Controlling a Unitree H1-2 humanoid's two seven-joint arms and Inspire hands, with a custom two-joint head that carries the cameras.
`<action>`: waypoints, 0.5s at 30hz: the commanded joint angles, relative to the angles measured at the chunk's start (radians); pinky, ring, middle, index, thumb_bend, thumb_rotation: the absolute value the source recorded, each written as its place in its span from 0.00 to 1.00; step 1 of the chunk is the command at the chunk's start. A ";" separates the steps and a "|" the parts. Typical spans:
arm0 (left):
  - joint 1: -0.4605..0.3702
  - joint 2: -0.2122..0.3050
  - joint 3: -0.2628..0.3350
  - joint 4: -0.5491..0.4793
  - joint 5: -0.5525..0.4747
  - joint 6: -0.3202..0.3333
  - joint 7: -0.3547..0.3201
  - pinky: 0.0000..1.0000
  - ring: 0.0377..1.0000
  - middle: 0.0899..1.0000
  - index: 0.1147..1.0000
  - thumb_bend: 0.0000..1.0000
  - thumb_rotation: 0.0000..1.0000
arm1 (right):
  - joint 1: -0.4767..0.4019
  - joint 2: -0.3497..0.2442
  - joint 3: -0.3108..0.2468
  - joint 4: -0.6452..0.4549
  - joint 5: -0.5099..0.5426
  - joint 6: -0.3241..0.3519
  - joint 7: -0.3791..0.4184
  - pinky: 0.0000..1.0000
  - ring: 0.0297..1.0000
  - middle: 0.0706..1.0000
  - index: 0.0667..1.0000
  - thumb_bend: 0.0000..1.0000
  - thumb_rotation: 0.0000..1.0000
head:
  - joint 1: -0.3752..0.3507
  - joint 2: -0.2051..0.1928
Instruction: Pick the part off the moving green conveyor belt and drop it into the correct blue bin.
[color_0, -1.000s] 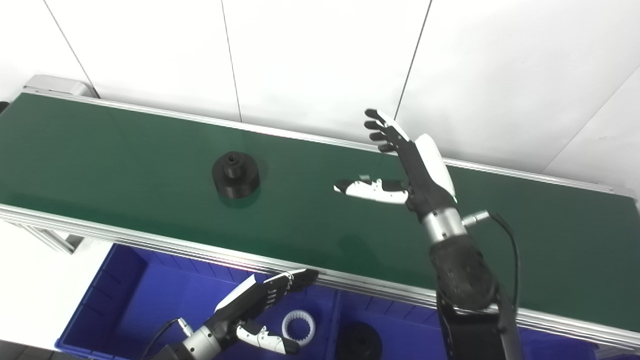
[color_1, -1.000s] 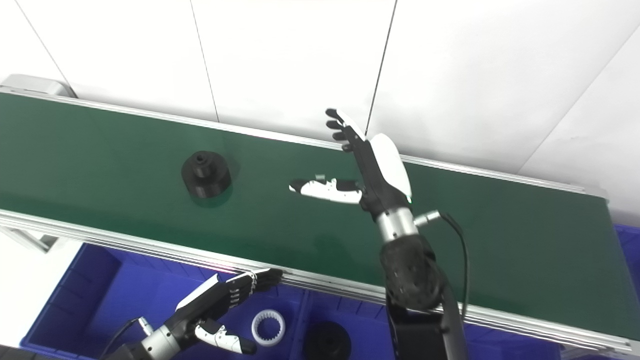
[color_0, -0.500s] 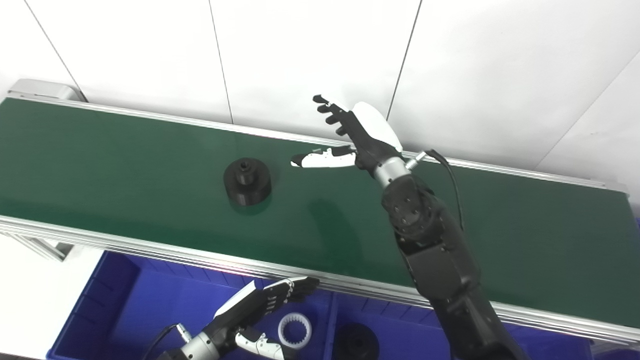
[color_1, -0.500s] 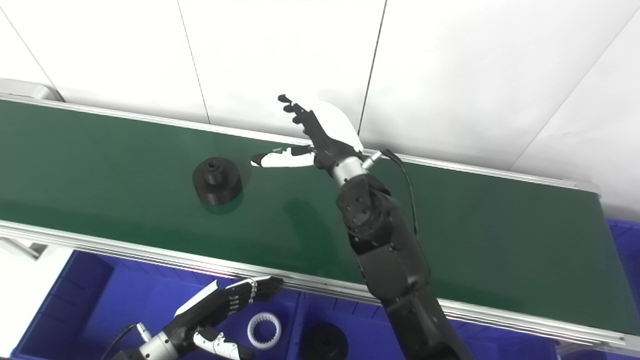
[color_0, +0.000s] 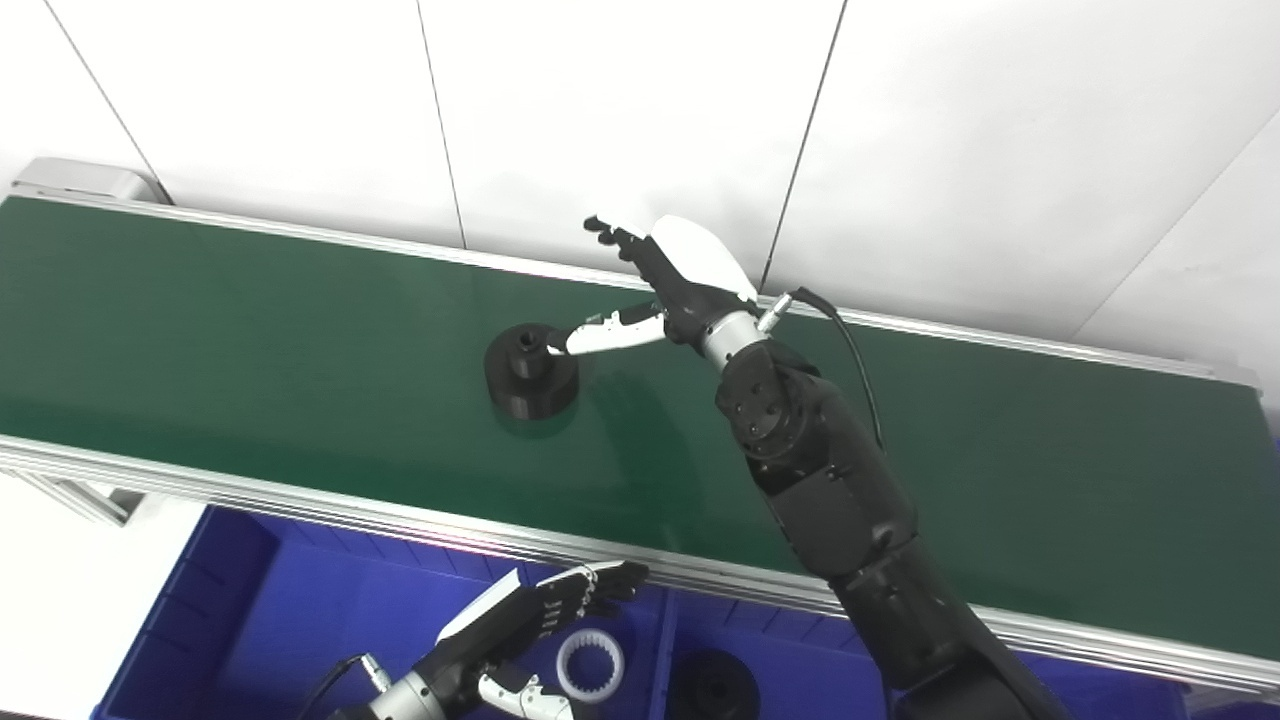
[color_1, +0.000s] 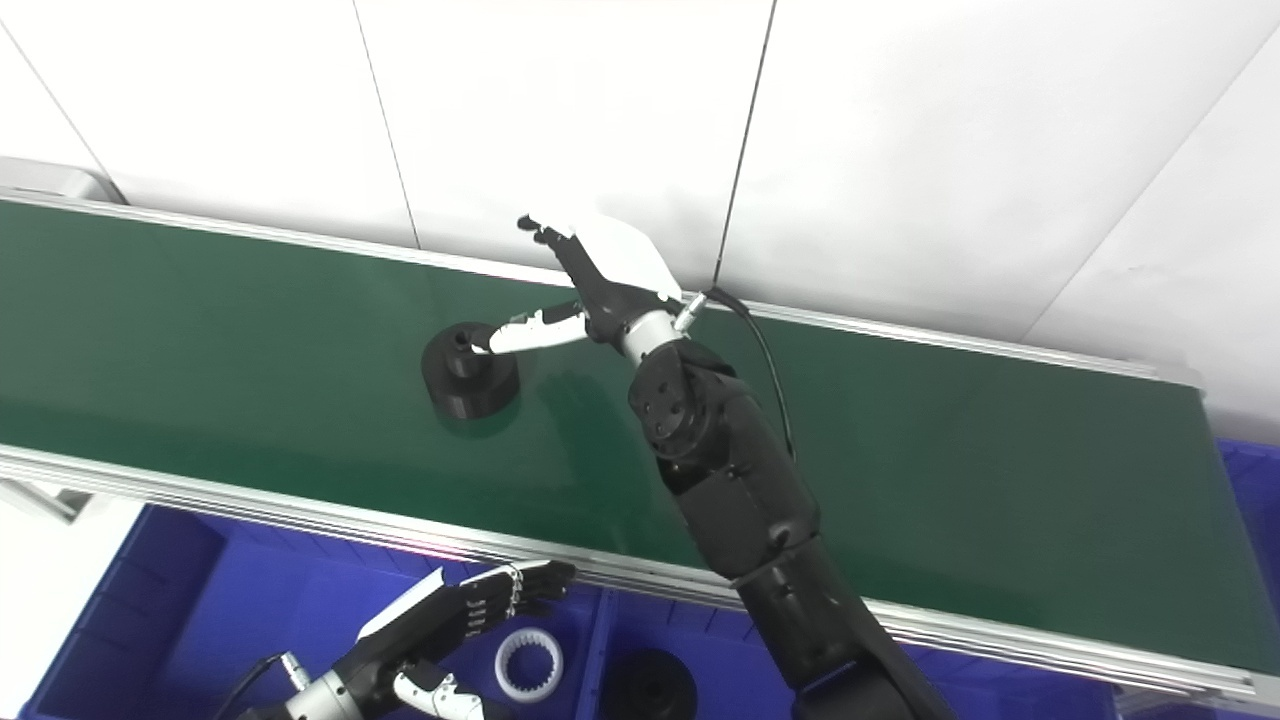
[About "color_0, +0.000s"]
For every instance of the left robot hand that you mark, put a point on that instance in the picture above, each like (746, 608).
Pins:
(520, 615)

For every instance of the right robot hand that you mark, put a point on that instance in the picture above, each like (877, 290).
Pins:
(700, 270)

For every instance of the black flanged round part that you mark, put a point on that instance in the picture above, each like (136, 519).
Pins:
(712, 690)
(530, 385)

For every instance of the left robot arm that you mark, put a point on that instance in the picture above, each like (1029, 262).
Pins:
(405, 700)

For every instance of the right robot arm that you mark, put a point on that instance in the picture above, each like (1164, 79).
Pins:
(830, 480)

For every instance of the green conveyor belt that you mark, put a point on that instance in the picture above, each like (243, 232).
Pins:
(300, 350)

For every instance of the aluminium conveyor support leg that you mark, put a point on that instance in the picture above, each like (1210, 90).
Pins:
(90, 500)

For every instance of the grey conveyor end housing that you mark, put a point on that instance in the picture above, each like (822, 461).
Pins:
(80, 180)

